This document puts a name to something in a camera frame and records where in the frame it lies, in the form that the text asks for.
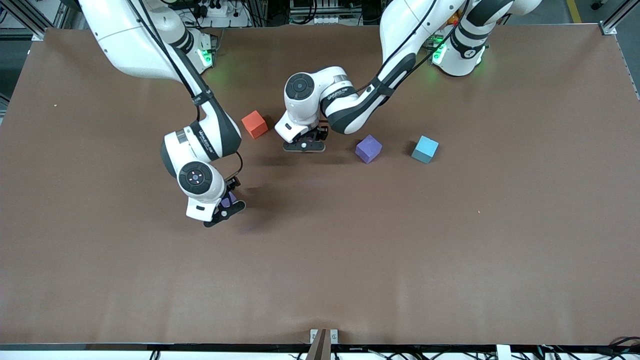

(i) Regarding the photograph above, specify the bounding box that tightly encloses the orange foam cube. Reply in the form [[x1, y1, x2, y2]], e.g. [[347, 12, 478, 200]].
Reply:
[[241, 110, 269, 140]]

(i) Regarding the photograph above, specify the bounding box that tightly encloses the light blue foam cube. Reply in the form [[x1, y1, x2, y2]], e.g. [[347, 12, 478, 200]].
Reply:
[[411, 135, 440, 165]]

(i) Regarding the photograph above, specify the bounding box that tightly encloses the white equipment rack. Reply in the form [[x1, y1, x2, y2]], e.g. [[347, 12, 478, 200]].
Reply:
[[289, 0, 346, 26]]

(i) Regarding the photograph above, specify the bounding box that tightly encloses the brown table cover sheet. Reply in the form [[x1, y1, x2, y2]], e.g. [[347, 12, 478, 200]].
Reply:
[[0, 24, 640, 347]]

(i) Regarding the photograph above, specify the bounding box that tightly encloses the white power strip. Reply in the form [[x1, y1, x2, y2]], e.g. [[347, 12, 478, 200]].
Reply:
[[197, 2, 237, 19]]

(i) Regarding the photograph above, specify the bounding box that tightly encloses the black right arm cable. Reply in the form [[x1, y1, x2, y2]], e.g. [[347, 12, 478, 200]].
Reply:
[[127, 0, 244, 181]]

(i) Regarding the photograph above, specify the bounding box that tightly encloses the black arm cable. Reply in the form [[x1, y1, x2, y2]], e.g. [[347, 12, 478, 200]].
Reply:
[[127, 0, 244, 181], [320, 0, 473, 131]]

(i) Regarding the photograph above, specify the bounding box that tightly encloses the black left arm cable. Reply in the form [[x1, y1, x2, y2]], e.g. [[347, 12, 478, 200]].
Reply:
[[320, 0, 473, 131]]

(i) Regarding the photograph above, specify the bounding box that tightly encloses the metal bracket with brown wedge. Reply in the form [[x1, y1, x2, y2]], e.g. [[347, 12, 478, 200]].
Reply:
[[309, 328, 339, 360]]

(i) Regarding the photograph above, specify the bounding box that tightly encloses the black cable bundle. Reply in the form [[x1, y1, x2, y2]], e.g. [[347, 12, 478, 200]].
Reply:
[[537, 336, 640, 360]]

